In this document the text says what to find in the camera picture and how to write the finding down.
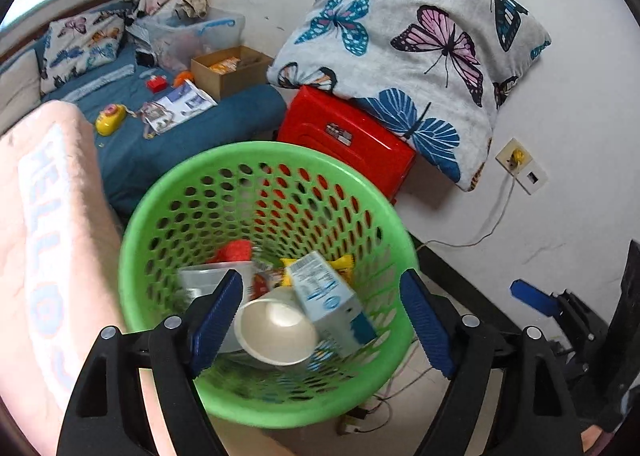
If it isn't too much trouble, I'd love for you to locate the white paper cup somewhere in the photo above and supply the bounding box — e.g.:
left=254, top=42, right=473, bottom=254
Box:
left=234, top=287, right=320, bottom=367

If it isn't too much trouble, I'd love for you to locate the yellow toy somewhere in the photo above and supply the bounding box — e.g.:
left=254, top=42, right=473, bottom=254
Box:
left=95, top=104, right=129, bottom=137

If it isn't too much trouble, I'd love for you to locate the red and white wrapper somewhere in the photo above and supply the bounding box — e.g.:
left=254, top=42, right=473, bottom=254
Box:
left=251, top=260, right=287, bottom=301

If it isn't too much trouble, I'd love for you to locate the open magazine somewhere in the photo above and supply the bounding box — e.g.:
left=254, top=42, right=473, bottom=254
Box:
left=141, top=80, right=219, bottom=137

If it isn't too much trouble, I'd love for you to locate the blue mattress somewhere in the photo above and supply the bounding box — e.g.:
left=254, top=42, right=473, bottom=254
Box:
left=0, top=6, right=289, bottom=218

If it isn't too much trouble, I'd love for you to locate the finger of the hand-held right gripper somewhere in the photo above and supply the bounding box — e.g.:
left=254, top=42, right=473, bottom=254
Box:
left=509, top=278, right=571, bottom=318

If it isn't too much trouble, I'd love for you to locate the cardboard box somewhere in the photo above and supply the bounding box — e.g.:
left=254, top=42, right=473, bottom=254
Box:
left=190, top=46, right=275, bottom=104

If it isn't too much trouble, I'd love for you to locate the small butterfly print pillow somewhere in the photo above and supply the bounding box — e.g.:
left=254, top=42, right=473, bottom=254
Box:
left=39, top=13, right=125, bottom=96

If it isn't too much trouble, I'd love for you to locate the white lace strip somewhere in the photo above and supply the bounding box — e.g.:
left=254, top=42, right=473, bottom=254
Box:
left=62, top=73, right=136, bottom=102

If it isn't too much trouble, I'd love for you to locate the white wall outlet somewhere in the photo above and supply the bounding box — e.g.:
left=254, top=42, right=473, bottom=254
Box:
left=495, top=137, right=549, bottom=196

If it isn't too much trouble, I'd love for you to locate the clear plastic storage bin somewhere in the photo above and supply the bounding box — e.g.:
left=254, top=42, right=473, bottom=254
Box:
left=135, top=6, right=247, bottom=78

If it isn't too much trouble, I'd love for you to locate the stack of papers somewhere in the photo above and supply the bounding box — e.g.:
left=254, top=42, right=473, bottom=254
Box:
left=125, top=21, right=151, bottom=48

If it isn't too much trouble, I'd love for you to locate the large butterfly print pillow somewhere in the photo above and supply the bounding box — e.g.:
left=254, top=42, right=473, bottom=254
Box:
left=266, top=0, right=553, bottom=193

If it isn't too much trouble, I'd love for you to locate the thin floor cable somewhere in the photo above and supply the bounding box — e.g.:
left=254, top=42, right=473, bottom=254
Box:
left=337, top=346, right=436, bottom=437

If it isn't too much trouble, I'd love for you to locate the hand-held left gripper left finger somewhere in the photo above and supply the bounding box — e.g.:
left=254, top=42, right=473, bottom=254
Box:
left=56, top=268, right=246, bottom=456

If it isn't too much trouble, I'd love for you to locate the pink lettered blanket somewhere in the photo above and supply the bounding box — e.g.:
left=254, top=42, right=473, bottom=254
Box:
left=0, top=101, right=301, bottom=456

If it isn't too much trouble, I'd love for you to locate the beige pillow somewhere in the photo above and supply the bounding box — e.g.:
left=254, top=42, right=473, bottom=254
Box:
left=0, top=48, right=44, bottom=123

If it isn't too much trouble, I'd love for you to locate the white wall cable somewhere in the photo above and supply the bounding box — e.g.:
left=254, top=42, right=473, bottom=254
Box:
left=417, top=163, right=516, bottom=250

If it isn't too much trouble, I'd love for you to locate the white drink carton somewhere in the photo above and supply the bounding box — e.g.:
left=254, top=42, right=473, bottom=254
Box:
left=285, top=251, right=379, bottom=360

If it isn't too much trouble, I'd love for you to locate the red plastic stool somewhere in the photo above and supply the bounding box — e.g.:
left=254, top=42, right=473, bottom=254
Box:
left=276, top=84, right=418, bottom=207

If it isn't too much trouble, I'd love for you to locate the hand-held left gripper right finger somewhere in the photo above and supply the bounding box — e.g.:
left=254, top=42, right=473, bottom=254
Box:
left=399, top=268, right=584, bottom=456

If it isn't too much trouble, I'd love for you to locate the green plastic basket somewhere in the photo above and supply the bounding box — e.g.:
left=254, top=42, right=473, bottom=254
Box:
left=118, top=141, right=421, bottom=430

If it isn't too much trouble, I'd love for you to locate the red printed snack cup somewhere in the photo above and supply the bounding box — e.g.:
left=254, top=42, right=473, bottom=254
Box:
left=177, top=238, right=256, bottom=355

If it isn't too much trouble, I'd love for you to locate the person's right hand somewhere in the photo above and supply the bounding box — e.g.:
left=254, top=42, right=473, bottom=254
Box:
left=581, top=424, right=617, bottom=456

